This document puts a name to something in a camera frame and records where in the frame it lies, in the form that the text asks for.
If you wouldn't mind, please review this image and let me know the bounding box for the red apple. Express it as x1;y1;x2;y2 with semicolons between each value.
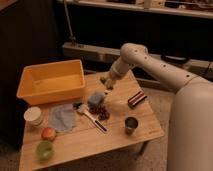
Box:
41;127;56;141

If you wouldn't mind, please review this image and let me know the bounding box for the grey blue cloth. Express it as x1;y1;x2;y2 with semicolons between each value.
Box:
48;104;76;133

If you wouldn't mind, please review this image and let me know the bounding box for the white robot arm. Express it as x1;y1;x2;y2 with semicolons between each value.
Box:
107;43;213;171

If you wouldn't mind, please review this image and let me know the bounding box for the green pepper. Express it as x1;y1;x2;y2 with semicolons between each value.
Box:
100;77;107;84

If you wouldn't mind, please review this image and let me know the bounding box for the green plastic cup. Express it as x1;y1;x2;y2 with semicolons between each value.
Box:
36;140;53;160

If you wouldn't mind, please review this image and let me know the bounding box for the yellow plastic bin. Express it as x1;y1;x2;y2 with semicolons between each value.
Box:
16;60;85;105

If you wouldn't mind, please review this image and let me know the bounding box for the wooden table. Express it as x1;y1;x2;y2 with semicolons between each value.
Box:
19;71;164;171

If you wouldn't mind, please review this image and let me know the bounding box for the dark grapes bunch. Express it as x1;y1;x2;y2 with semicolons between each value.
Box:
89;105;110;121

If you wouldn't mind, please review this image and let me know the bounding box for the long metal rail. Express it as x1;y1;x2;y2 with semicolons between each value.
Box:
62;42;213;80

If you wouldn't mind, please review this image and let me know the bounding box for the metal cup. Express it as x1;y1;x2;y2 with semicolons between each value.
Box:
125;117;139;135

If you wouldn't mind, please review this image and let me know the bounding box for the striped dark block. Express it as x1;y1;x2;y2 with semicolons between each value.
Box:
128;91;147;108

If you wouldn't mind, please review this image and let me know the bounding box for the small white bottle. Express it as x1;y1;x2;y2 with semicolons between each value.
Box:
104;90;109;97

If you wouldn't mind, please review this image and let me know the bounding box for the white plastic cup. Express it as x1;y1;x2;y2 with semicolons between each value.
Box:
24;106;43;126

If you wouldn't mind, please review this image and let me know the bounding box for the white handled brush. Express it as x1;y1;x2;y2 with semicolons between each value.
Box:
77;104;107;133

